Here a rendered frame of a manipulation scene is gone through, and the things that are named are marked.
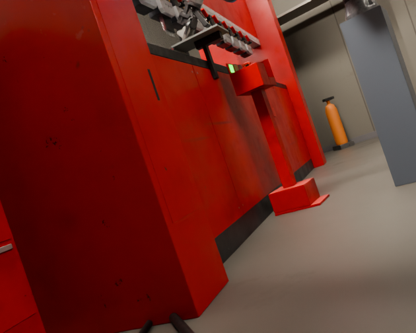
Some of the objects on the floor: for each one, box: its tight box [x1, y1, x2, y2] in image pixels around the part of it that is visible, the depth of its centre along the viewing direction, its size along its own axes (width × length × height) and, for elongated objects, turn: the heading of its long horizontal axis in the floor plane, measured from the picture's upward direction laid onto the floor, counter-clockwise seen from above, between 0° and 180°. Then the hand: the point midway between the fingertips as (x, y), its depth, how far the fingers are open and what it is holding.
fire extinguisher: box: [322, 96, 355, 151], centre depth 548 cm, size 29×29×70 cm
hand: (186, 43), depth 217 cm, fingers open, 5 cm apart
